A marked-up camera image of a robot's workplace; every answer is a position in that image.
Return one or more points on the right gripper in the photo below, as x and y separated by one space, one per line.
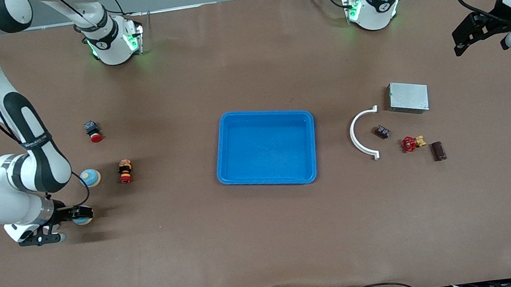
64 214

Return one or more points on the long dark cylindrical capacitor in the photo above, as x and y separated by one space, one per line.
439 151

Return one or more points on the short dark cylindrical capacitor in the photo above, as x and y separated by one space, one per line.
382 132

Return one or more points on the red yellow emergency button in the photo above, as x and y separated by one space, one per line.
125 171

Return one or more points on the black red push button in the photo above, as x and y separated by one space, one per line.
96 137

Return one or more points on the brown table cover sheet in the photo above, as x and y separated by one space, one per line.
152 253

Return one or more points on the silver metal box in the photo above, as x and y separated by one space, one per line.
408 98

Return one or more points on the brass valve red handwheel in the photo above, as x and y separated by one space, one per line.
410 144

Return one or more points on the blue plastic tray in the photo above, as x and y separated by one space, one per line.
278 170

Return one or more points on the white semicircular bracket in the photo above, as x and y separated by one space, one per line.
352 135

